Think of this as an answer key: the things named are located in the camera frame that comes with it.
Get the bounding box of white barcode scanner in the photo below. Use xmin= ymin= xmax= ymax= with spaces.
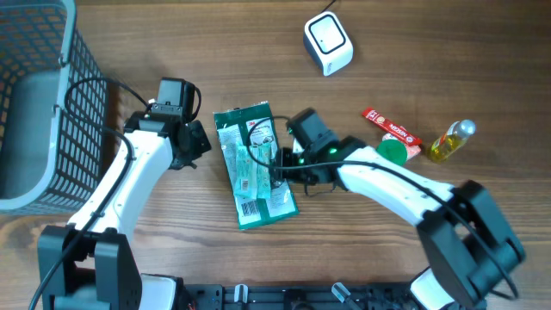
xmin=303 ymin=11 xmax=354 ymax=77

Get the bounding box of grey plastic mesh basket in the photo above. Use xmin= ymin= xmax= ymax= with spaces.
xmin=1 ymin=0 xmax=108 ymax=215

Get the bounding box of camera cable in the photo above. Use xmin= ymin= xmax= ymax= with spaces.
xmin=245 ymin=115 xmax=520 ymax=301
xmin=28 ymin=77 xmax=150 ymax=310

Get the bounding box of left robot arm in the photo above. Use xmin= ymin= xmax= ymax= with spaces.
xmin=29 ymin=77 xmax=211 ymax=309

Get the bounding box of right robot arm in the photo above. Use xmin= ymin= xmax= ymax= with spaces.
xmin=271 ymin=108 xmax=525 ymax=309

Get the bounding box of green sponge package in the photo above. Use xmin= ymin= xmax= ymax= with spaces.
xmin=214 ymin=102 xmax=299 ymax=230

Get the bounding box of green lidded cup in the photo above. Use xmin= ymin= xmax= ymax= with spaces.
xmin=376 ymin=139 xmax=408 ymax=166

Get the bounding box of teal snack packet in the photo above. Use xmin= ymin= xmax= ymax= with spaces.
xmin=233 ymin=143 xmax=271 ymax=200

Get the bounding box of red tissue pack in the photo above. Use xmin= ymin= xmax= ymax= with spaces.
xmin=381 ymin=133 xmax=421 ymax=160

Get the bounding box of yellow dish soap bottle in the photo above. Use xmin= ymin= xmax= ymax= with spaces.
xmin=429 ymin=119 xmax=476 ymax=163

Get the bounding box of right camera cable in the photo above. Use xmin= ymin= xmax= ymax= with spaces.
xmin=245 ymin=115 xmax=520 ymax=301

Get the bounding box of left camera cable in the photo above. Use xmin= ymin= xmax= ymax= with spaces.
xmin=28 ymin=77 xmax=150 ymax=310

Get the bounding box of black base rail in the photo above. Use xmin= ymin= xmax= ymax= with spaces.
xmin=171 ymin=282 xmax=487 ymax=310

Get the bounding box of red coffee stick sachet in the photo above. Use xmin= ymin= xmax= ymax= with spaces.
xmin=362 ymin=108 xmax=422 ymax=146

